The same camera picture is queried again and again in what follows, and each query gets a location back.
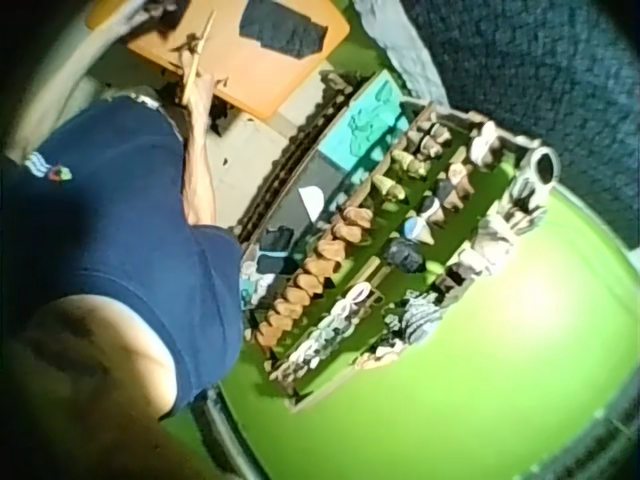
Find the thin wooden stick tool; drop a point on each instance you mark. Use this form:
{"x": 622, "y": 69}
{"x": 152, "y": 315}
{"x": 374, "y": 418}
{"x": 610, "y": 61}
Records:
{"x": 205, "y": 37}

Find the black corrugated strip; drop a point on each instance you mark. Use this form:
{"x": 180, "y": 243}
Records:
{"x": 285, "y": 160}

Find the person's right hand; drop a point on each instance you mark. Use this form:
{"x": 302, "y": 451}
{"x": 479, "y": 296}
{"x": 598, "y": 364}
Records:
{"x": 196, "y": 85}

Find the person's left hand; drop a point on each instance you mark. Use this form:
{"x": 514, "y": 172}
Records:
{"x": 162, "y": 12}

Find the heap of small cloth items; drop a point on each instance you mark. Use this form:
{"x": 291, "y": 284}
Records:
{"x": 262, "y": 270}

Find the person's right fingers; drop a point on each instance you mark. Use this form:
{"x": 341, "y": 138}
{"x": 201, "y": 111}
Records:
{"x": 190, "y": 67}

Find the wooden shoe rack with shoes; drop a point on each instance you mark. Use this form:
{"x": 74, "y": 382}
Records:
{"x": 380, "y": 260}

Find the white half-round piece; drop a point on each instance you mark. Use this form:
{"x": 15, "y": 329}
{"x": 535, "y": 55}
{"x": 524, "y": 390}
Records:
{"x": 311, "y": 201}

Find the orange work board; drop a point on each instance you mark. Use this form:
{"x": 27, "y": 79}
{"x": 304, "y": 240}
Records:
{"x": 260, "y": 75}

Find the dark blue cloth piece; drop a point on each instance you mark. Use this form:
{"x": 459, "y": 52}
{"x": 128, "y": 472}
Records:
{"x": 282, "y": 27}

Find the grey cloth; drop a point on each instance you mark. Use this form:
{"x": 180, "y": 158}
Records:
{"x": 400, "y": 45}

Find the teal printed sheet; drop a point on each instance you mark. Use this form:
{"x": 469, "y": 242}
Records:
{"x": 367, "y": 122}

